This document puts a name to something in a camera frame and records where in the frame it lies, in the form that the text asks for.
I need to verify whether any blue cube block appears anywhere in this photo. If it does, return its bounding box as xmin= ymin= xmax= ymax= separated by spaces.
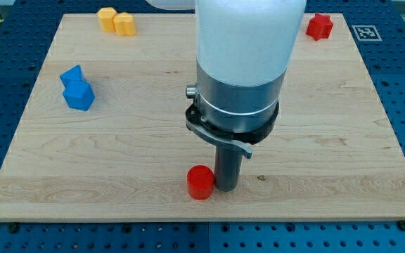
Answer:
xmin=63 ymin=81 xmax=95 ymax=111

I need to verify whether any black bolt right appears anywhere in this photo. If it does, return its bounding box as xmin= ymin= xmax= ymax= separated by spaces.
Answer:
xmin=397 ymin=220 xmax=405 ymax=231

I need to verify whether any yellow heart block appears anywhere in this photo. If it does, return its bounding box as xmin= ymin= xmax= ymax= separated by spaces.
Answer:
xmin=113 ymin=13 xmax=136 ymax=36

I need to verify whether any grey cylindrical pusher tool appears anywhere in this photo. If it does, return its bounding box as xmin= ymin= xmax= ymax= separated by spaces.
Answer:
xmin=214 ymin=147 xmax=242 ymax=192

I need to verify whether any black bolt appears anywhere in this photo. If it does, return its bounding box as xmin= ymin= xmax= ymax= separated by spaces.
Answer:
xmin=397 ymin=220 xmax=405 ymax=231
xmin=6 ymin=223 xmax=19 ymax=233

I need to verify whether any white fiducial marker tag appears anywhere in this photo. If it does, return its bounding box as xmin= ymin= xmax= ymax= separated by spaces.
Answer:
xmin=352 ymin=25 xmax=382 ymax=41

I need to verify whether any red cylinder block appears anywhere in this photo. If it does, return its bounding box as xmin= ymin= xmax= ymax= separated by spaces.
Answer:
xmin=187 ymin=164 xmax=214 ymax=200

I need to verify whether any black bolt left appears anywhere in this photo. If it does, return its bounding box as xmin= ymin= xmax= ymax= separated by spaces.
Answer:
xmin=6 ymin=223 xmax=19 ymax=233

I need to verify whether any red star block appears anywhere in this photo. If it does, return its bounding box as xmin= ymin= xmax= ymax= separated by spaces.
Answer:
xmin=306 ymin=13 xmax=334 ymax=41

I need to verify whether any yellow hexagon block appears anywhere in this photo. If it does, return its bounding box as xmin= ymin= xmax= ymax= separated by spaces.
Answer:
xmin=96 ymin=7 xmax=117 ymax=32

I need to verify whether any wooden board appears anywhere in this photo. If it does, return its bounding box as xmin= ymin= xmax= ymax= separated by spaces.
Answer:
xmin=0 ymin=13 xmax=405 ymax=223

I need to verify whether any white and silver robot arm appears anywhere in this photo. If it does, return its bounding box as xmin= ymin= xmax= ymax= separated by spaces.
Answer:
xmin=147 ymin=0 xmax=307 ymax=158

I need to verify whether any blue triangle block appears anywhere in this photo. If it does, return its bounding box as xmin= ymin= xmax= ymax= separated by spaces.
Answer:
xmin=60 ymin=65 xmax=85 ymax=88

